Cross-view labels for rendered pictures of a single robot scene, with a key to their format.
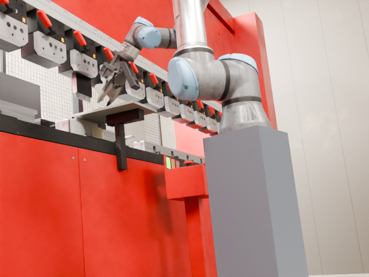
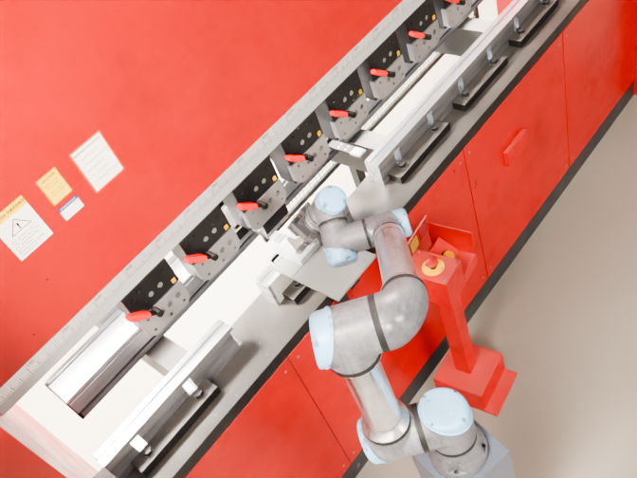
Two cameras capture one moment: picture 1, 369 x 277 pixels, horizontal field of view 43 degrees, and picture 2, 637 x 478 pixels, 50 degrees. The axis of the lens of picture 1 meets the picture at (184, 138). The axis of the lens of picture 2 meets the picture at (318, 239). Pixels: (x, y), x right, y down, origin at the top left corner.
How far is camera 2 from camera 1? 208 cm
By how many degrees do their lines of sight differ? 63
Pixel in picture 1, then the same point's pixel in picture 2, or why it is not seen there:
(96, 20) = (261, 119)
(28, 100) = not seen: hidden behind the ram
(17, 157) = (234, 441)
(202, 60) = (392, 450)
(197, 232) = (448, 311)
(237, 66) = (439, 438)
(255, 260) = not seen: outside the picture
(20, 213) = (254, 463)
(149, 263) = not seen: hidden behind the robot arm
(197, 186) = (442, 299)
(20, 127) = (226, 422)
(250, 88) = (456, 450)
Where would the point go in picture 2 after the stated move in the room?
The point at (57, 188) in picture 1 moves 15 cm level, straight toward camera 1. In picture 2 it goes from (280, 410) to (277, 456)
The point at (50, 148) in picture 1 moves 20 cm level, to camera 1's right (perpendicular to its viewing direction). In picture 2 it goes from (260, 396) to (323, 404)
